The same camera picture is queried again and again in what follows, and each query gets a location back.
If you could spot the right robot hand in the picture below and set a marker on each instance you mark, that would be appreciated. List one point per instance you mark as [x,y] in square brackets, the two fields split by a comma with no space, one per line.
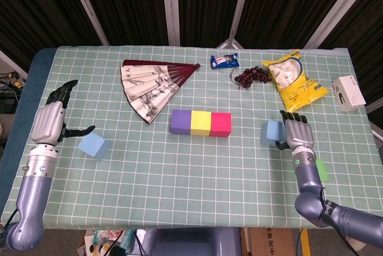
[299,133]

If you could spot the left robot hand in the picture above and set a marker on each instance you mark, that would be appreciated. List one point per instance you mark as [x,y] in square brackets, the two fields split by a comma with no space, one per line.
[49,123]

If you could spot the light blue foam cube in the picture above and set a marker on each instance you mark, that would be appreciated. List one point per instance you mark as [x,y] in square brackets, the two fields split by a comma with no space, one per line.
[272,132]
[91,145]

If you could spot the green foam cube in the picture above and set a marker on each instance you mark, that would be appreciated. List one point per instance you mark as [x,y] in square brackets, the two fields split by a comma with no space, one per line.
[322,170]

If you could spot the magenta foam cube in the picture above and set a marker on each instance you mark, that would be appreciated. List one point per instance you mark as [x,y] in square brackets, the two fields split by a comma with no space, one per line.
[221,124]

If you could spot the yellow foam cube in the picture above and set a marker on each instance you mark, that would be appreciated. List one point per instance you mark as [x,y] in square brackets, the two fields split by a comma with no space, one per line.
[201,123]

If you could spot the purple foam cube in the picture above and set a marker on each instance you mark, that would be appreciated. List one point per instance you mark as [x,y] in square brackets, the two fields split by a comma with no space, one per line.
[181,121]

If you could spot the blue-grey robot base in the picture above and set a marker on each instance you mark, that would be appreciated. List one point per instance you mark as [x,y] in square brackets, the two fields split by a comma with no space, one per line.
[191,242]

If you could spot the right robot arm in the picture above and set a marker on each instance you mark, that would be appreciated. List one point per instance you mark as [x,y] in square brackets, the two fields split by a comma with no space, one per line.
[309,178]

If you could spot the yellow snack bag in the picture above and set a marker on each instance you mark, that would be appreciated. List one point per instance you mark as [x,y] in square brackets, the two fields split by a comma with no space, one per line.
[291,82]

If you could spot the white cardboard box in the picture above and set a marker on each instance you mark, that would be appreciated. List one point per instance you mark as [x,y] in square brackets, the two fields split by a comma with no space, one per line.
[348,94]

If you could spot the dark red grape bunch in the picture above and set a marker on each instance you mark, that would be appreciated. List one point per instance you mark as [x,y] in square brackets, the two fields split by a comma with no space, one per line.
[248,76]

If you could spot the painted paper folding fan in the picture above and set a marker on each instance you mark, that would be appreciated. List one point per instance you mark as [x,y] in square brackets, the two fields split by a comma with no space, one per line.
[146,88]

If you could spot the blue snack packet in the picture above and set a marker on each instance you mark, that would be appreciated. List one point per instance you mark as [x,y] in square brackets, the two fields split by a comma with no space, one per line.
[224,61]

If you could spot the yellow strip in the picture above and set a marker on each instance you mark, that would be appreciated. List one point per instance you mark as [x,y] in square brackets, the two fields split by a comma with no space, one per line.
[305,242]

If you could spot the brown cardboard box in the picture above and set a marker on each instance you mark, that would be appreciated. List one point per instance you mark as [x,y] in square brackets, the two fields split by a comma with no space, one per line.
[269,242]

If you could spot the beige round object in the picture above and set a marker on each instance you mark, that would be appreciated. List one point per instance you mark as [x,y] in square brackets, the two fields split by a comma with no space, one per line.
[357,244]

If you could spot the printed plastic packages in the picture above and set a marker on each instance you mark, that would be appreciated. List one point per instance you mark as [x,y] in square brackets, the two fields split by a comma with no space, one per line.
[104,238]

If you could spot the green checked tablecloth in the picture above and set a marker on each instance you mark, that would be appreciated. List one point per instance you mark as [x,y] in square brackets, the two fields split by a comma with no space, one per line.
[179,184]

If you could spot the dark pleated curtain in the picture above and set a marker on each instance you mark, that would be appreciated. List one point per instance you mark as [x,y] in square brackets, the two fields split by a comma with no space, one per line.
[131,4]

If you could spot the white frame post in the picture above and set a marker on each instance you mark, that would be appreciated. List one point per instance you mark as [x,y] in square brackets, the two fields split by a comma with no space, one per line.
[335,10]
[170,4]
[239,4]
[12,63]
[86,4]

